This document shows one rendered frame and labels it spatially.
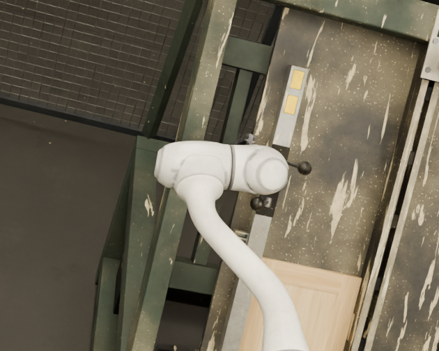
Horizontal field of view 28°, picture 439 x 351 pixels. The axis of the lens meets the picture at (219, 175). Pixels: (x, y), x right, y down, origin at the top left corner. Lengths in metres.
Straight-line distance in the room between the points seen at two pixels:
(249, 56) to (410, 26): 0.44
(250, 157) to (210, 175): 0.10
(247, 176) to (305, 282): 0.71
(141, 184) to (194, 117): 1.00
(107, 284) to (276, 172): 1.98
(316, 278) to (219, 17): 0.79
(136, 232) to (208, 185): 1.27
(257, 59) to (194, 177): 0.69
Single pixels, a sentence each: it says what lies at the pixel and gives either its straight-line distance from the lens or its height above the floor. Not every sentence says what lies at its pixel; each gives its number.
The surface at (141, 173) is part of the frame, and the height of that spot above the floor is 0.79.
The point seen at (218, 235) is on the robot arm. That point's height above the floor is 1.68.
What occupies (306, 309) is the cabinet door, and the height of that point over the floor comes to 1.13.
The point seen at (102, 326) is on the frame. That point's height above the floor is 0.18.
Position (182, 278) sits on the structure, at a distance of 2.51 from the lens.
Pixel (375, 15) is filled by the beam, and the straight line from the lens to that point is 2.42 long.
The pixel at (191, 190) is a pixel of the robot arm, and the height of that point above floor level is 1.70.
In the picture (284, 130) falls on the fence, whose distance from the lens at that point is 2.41.
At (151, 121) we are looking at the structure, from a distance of 3.42.
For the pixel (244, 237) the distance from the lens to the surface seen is 2.47.
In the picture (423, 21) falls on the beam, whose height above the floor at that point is 1.92.
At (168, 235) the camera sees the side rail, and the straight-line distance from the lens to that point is 2.39.
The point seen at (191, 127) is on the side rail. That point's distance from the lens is 2.35.
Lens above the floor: 2.81
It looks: 35 degrees down
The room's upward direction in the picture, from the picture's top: 21 degrees clockwise
